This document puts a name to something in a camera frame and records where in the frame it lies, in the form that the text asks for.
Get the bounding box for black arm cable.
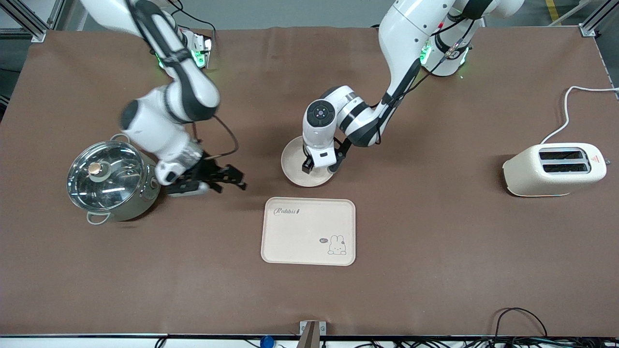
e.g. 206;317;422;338
375;19;477;145
192;114;240;161

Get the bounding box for aluminium frame post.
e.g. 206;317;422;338
0;0;66;44
578;0;619;38

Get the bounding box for metal table edge bracket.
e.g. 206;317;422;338
296;320;327;348

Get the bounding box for beige rabbit print tray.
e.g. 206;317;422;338
261;197;357;267

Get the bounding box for glass lid with gold knob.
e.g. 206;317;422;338
67;141;146;213

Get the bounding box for steel pot with grey handles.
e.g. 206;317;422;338
67;134;163;226

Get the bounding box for cream two-slot toaster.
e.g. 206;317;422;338
502;143;608;198

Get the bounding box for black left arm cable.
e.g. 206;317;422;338
375;19;477;145

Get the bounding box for white toaster power cable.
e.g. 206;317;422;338
540;86;619;145

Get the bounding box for round beige plate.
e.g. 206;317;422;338
281;135;337;188

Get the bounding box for black cable bundle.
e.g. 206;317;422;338
353;307;619;348

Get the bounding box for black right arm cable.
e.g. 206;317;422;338
192;114;240;161

